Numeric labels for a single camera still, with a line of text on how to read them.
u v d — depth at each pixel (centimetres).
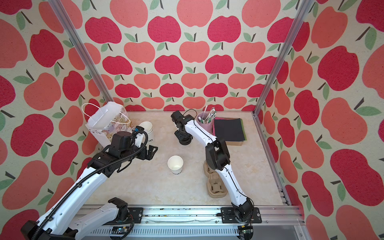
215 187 79
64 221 39
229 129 100
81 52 85
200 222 73
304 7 69
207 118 94
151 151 68
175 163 89
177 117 81
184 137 91
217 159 62
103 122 90
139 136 66
